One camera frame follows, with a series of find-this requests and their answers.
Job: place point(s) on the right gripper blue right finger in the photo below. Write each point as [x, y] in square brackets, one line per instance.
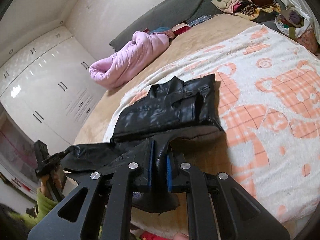
[169, 173]

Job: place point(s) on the white glossy wardrobe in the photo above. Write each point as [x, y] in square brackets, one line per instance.
[47, 91]

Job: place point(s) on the white orange patterned blanket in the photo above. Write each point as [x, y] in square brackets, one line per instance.
[269, 109]

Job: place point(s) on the grey headboard cushion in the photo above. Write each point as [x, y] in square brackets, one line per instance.
[166, 14]

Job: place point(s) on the pile of mixed clothes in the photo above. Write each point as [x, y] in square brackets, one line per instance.
[253, 10]

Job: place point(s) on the black leather jacket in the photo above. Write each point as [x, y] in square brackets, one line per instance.
[177, 113]

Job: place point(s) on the person's left hand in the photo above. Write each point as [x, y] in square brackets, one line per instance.
[52, 182]

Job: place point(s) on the bag stuffed with clothes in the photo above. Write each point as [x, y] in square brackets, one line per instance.
[297, 28]

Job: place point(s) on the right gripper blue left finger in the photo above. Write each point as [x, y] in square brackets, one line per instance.
[150, 160]

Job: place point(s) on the pink puffy quilt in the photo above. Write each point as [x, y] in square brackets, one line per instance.
[122, 66]

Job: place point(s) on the folded red blue clothes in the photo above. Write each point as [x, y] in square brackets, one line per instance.
[179, 28]

